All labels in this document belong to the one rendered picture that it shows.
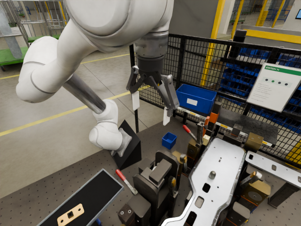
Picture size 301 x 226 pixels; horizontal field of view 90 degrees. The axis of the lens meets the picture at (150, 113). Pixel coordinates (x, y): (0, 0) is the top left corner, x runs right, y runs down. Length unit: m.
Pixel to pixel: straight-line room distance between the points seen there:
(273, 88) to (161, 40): 1.04
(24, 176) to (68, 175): 1.24
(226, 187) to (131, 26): 0.89
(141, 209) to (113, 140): 0.56
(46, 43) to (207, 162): 1.02
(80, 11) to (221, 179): 0.93
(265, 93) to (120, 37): 1.22
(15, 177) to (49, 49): 2.08
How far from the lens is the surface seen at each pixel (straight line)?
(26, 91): 0.72
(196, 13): 2.82
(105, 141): 1.12
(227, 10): 4.84
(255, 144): 1.19
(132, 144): 1.19
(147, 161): 0.86
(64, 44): 0.34
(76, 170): 1.41
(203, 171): 0.97
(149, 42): 0.39
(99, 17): 0.20
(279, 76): 1.30
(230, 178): 1.00
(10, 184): 2.63
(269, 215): 1.36
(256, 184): 0.98
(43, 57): 0.78
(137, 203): 0.76
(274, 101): 1.36
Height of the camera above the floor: 1.78
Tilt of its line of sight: 37 degrees down
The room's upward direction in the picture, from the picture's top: straight up
